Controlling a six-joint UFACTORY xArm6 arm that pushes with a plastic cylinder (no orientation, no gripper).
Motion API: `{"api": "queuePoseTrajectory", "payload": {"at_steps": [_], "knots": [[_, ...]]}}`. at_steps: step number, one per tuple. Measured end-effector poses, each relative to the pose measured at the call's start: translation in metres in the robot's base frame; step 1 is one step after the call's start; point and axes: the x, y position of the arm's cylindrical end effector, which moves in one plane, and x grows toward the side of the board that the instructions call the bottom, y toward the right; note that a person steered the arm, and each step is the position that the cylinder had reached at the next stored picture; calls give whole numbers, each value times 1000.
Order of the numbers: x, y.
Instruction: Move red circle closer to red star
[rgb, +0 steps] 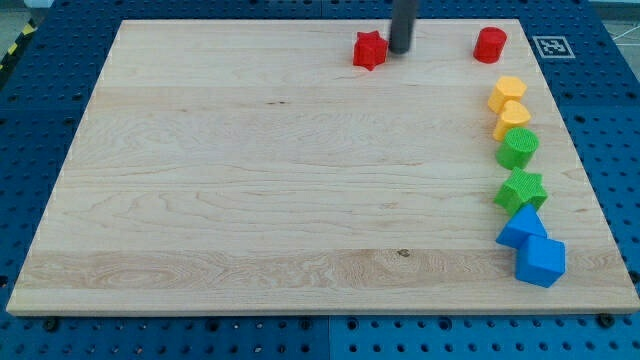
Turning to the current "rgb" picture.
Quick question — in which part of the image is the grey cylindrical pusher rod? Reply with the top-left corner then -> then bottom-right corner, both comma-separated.
389,0 -> 419,54

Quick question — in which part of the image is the red star block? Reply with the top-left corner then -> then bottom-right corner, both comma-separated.
352,30 -> 388,71

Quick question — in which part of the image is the green star block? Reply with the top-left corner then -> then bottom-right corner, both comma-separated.
494,167 -> 548,215

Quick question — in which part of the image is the red cylinder block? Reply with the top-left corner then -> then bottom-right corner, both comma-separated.
473,27 -> 507,64

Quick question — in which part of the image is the yellow hexagon block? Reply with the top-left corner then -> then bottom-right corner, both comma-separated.
487,76 -> 527,114

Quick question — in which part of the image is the yellow heart block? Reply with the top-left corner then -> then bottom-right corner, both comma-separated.
492,100 -> 531,141

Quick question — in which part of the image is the white fiducial marker tag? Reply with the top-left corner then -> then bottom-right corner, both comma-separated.
533,35 -> 575,59

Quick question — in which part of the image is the green cylinder block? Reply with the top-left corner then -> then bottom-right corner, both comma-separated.
495,127 -> 539,170

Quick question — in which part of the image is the wooden board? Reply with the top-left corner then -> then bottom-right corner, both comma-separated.
7,19 -> 639,317

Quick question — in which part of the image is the blue triangle block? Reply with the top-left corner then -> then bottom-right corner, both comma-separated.
496,204 -> 548,249

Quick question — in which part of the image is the blue cube block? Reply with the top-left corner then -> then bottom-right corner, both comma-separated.
515,235 -> 566,288

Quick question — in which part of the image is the black bolt right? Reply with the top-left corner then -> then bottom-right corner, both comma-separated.
596,313 -> 616,329

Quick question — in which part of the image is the black bolt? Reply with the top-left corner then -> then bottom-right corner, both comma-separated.
596,313 -> 616,329
43,318 -> 59,332

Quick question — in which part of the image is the black bolt left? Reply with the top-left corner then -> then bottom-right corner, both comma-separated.
43,318 -> 59,332

